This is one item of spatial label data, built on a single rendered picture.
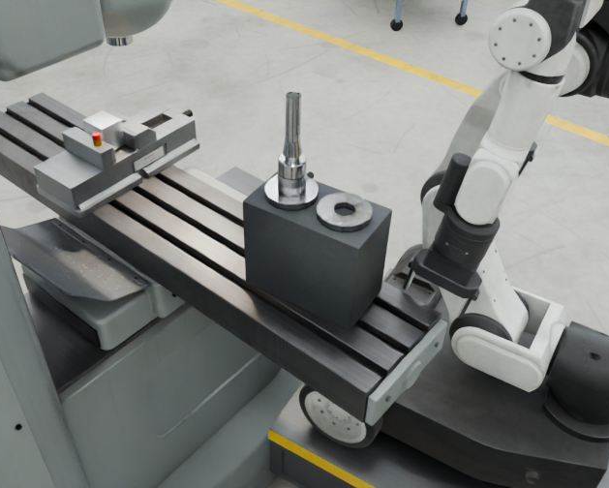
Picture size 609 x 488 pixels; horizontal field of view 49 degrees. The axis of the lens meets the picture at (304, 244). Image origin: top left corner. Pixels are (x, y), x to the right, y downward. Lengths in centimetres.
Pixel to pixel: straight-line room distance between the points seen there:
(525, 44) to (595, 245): 220
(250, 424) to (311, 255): 93
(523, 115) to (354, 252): 31
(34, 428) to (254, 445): 76
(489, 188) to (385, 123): 259
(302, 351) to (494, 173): 42
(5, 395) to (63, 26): 58
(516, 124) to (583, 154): 265
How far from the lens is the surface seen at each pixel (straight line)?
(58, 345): 147
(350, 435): 164
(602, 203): 332
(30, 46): 106
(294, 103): 103
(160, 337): 149
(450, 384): 161
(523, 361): 150
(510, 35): 92
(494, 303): 149
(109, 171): 145
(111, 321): 138
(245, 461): 189
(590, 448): 160
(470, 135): 128
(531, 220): 309
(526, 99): 97
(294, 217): 109
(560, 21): 91
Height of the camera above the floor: 180
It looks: 41 degrees down
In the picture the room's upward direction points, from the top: 2 degrees clockwise
